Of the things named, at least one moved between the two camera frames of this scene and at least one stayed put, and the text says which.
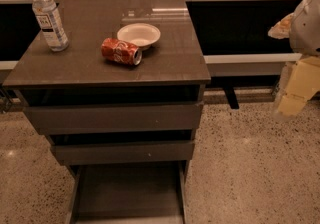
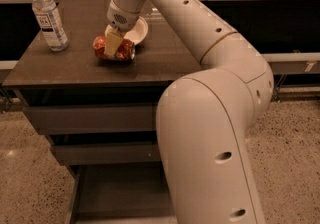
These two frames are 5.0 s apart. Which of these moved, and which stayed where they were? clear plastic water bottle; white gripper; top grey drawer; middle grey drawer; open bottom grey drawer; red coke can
Moved: red coke can; white gripper
Stayed: open bottom grey drawer; top grey drawer; clear plastic water bottle; middle grey drawer
